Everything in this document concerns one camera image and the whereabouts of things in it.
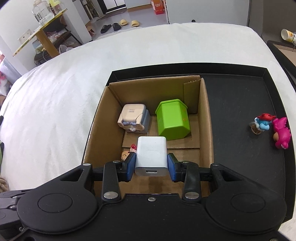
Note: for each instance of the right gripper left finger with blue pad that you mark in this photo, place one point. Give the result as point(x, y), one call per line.
point(128, 166)

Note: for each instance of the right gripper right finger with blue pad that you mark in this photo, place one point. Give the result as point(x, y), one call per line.
point(174, 168)

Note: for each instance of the smiling child figurine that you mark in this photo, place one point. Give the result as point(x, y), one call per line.
point(125, 153)

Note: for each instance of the white USB wall charger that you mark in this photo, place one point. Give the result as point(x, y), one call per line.
point(151, 158)

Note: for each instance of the green hexagonal tin box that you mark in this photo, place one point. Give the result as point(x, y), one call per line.
point(172, 119)

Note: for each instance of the brown cardboard box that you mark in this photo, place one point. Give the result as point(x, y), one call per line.
point(107, 140)

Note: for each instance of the beige block-head figurine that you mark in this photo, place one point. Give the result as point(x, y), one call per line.
point(134, 118)

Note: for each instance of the black shallow tray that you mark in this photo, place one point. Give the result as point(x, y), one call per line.
point(237, 94)

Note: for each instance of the blue figurine with red hat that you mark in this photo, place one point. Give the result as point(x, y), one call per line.
point(261, 123)

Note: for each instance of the pink dinosaur toy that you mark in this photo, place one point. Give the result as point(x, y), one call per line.
point(282, 134)

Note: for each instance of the black slipper pair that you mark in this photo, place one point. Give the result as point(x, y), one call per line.
point(115, 26)

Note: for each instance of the beige slipper pair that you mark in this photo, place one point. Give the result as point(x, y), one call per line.
point(133, 23)

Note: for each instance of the wooden side table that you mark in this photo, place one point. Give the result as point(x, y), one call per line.
point(43, 38)

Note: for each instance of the orange cardboard box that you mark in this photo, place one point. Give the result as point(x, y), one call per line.
point(158, 6)

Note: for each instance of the white yellow paper cup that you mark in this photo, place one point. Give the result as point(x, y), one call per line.
point(288, 36)

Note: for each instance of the glass jar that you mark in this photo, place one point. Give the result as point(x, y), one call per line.
point(42, 12)

